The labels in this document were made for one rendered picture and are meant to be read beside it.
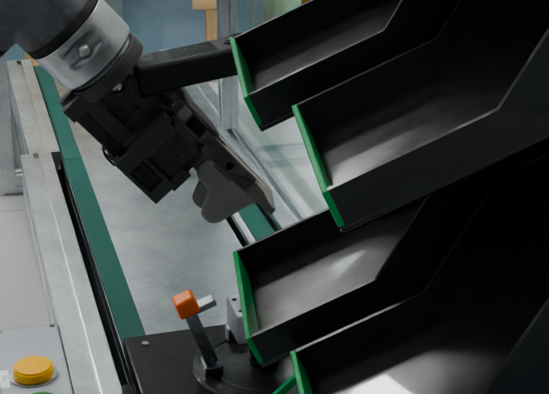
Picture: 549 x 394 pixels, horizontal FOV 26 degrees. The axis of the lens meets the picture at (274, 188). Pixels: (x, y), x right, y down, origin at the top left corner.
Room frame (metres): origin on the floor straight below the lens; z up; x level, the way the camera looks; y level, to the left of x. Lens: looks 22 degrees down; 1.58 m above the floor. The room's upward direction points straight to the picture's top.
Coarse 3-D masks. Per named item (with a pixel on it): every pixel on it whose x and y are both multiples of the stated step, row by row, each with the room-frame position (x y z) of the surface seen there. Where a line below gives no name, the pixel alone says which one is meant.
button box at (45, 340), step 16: (0, 336) 1.10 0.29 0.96; (16, 336) 1.10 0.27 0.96; (32, 336) 1.10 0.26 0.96; (48, 336) 1.10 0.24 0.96; (0, 352) 1.07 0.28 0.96; (16, 352) 1.07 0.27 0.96; (32, 352) 1.07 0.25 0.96; (48, 352) 1.07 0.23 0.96; (64, 352) 1.07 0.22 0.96; (0, 368) 1.04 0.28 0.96; (64, 368) 1.04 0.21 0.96; (0, 384) 1.01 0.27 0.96; (16, 384) 1.01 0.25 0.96; (32, 384) 1.01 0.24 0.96; (48, 384) 1.01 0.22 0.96; (64, 384) 1.01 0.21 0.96
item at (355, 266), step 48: (432, 192) 0.67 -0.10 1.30; (480, 192) 0.67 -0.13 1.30; (288, 240) 0.79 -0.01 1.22; (336, 240) 0.78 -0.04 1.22; (384, 240) 0.75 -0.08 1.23; (432, 240) 0.67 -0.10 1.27; (240, 288) 0.73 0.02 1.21; (288, 288) 0.74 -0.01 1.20; (336, 288) 0.72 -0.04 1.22; (384, 288) 0.67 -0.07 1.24; (288, 336) 0.66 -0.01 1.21
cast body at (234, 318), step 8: (232, 296) 1.01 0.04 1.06; (232, 304) 1.00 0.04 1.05; (240, 304) 1.00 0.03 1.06; (232, 312) 0.99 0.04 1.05; (240, 312) 0.98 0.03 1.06; (232, 320) 0.99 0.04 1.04; (240, 320) 0.97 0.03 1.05; (232, 328) 0.99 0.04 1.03; (240, 328) 0.97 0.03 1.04; (240, 336) 0.97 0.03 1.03
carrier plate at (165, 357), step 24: (144, 336) 1.09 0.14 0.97; (168, 336) 1.09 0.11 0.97; (192, 336) 1.09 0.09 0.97; (216, 336) 1.09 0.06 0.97; (144, 360) 1.04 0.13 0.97; (168, 360) 1.04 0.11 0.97; (192, 360) 1.04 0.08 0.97; (144, 384) 0.99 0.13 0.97; (168, 384) 0.99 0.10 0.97; (192, 384) 0.99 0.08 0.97
